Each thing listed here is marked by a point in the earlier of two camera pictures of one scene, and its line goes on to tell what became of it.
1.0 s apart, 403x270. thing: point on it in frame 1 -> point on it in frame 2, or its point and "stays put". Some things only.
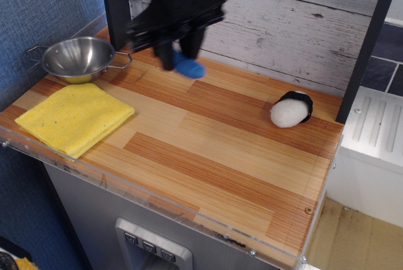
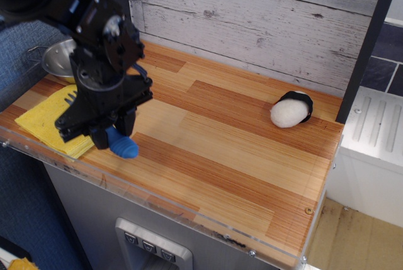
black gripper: (182, 7) -> (98, 102)
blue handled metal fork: (186, 66) -> (118, 145)
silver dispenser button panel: (146, 248) stays put
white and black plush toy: (291, 109) stays put
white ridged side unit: (367, 175) stays put
